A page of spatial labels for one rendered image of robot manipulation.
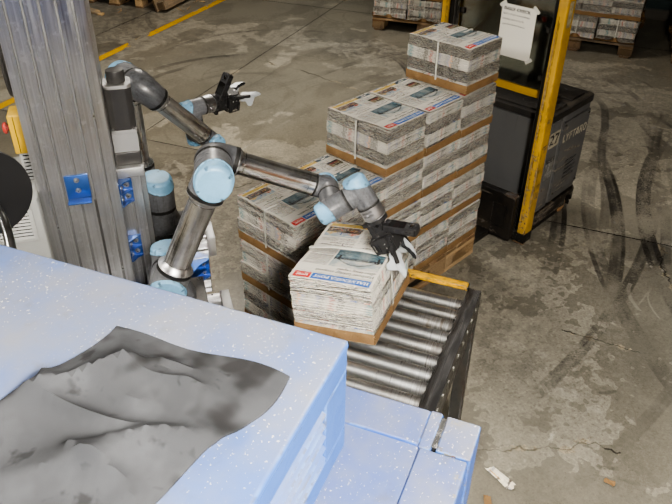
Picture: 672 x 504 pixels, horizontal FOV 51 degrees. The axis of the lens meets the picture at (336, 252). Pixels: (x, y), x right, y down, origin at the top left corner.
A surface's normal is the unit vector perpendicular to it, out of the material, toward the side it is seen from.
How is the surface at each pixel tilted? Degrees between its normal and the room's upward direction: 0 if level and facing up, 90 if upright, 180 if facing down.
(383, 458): 0
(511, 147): 90
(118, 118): 90
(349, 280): 5
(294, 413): 0
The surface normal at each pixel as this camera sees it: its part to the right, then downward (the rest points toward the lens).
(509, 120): -0.69, 0.40
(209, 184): 0.22, 0.44
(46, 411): -0.18, -0.42
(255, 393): 0.07, -0.84
